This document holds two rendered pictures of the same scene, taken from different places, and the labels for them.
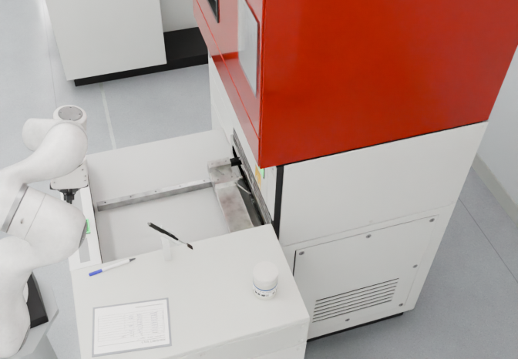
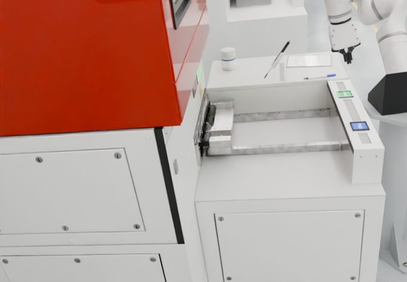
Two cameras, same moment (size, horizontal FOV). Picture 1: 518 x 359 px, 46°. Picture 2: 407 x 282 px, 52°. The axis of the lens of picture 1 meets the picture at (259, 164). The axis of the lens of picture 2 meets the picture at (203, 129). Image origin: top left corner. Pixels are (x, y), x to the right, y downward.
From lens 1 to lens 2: 292 cm
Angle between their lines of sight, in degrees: 100
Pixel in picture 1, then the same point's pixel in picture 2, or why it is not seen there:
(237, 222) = (225, 113)
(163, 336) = (291, 57)
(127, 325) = (311, 60)
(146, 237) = (296, 129)
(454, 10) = not seen: outside the picture
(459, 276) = not seen: hidden behind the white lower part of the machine
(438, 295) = not seen: hidden behind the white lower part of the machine
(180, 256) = (273, 79)
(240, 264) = (237, 75)
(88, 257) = (337, 84)
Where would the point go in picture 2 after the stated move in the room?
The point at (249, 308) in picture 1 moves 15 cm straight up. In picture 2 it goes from (241, 63) to (239, 34)
